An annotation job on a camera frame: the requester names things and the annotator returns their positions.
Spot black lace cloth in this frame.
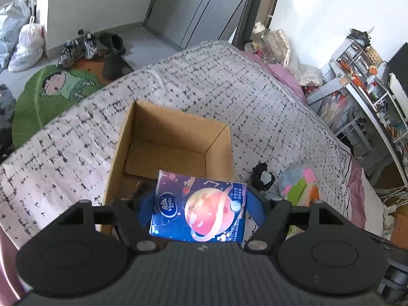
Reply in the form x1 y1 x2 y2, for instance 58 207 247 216
250 162 275 192

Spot blue pink plush toy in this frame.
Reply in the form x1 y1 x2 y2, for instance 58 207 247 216
277 166 320 207

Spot blue tissue pack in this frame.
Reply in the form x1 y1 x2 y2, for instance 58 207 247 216
149 171 247 243

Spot white black patterned bedspread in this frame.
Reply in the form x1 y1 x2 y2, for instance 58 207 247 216
1 42 352 247

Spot cardboard box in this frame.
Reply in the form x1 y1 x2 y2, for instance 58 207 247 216
104 100 234 205

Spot green leaf cartoon rug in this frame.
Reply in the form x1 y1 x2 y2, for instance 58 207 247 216
12 66 104 148

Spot dark green slippers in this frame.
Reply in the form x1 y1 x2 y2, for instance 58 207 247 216
99 32 133 81

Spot pink bed sheet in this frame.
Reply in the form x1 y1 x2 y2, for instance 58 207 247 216
241 51 307 105

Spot white desk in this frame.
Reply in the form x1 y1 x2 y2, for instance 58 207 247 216
306 60 407 186

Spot dark fluffy blanket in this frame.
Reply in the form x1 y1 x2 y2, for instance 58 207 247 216
0 84 16 162

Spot camouflage sneaker pair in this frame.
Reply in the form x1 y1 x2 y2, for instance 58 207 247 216
57 30 100 70

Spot white plastic bag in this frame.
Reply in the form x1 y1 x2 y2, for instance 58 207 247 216
8 23 44 73

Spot white desk organizer shelf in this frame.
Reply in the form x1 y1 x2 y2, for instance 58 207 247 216
331 36 387 92

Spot clear plastic jar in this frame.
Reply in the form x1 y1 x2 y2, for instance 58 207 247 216
244 21 272 58

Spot grey door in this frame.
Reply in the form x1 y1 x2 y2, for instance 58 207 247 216
144 0 247 50

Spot large grey plastic bag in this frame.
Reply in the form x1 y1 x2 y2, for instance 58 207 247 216
0 0 31 70

